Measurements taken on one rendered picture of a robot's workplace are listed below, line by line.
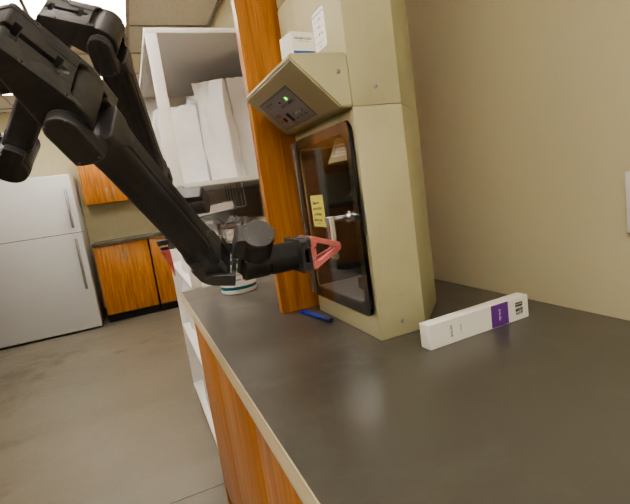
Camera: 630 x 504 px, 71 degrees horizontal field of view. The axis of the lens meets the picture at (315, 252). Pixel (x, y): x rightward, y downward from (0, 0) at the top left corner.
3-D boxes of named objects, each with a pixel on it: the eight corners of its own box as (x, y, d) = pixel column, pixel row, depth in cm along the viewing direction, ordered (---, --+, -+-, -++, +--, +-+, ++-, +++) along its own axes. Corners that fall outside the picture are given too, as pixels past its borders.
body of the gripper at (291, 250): (291, 236, 92) (257, 242, 89) (308, 238, 83) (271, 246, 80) (296, 266, 93) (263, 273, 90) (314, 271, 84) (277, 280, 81)
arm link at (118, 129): (49, 67, 53) (26, 126, 47) (90, 53, 52) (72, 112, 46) (208, 251, 88) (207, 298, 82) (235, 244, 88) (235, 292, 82)
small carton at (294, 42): (304, 71, 92) (300, 41, 91) (316, 63, 88) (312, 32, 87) (283, 71, 89) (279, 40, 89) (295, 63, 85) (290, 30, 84)
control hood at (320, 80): (294, 134, 113) (288, 94, 112) (353, 106, 83) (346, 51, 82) (251, 138, 109) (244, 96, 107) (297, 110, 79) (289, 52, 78)
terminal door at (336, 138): (317, 292, 118) (295, 141, 112) (375, 317, 90) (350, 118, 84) (314, 293, 118) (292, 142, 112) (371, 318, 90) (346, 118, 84)
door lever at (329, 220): (357, 256, 91) (351, 254, 93) (351, 210, 90) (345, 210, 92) (333, 260, 89) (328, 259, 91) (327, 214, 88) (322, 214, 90)
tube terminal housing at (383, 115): (396, 289, 129) (364, 12, 118) (476, 312, 99) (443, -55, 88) (319, 309, 120) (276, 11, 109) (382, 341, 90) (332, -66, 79)
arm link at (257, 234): (206, 247, 86) (205, 285, 82) (205, 210, 77) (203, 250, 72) (267, 248, 89) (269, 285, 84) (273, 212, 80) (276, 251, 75)
